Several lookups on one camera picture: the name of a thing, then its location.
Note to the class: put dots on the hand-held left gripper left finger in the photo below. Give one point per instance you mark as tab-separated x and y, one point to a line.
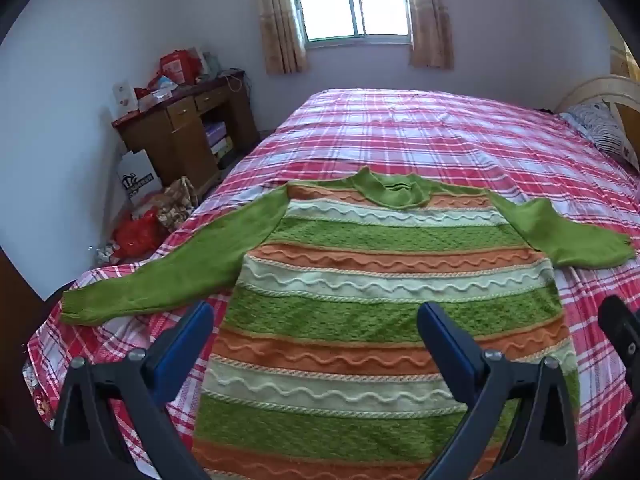
192	340

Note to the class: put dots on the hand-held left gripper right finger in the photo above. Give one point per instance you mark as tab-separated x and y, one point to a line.
445	345

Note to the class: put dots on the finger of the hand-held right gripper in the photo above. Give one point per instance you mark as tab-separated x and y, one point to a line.
620	330

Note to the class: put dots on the green orange striped knit sweater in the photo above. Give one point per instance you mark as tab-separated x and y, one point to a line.
350	310

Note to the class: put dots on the red plastic bag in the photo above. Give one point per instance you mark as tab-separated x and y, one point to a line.
135	235

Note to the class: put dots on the brown patterned bag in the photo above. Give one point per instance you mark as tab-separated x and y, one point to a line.
175	205

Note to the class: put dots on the white paper bag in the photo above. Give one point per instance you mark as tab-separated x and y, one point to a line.
137	175

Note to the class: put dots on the dark brown wooden door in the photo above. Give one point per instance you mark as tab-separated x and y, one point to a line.
15	310

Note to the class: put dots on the brown wooden desk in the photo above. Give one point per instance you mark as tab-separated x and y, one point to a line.
185	145

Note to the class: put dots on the stack of boxes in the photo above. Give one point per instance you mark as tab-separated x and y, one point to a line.
217	140

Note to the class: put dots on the striped white pillow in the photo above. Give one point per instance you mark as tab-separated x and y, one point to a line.
605	127

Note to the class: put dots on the red plaid bed sheet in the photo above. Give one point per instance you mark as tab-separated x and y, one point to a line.
425	130

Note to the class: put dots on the light wooden headboard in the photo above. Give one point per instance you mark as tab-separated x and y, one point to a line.
590	87

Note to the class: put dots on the clear plastic packet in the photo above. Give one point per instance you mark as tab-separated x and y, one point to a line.
157	92

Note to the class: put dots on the white box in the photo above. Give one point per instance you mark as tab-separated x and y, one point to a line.
123	96

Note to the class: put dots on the red gift bag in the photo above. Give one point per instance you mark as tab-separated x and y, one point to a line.
180	67

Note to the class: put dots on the beige curtain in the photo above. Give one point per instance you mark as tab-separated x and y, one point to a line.
432	25
280	25

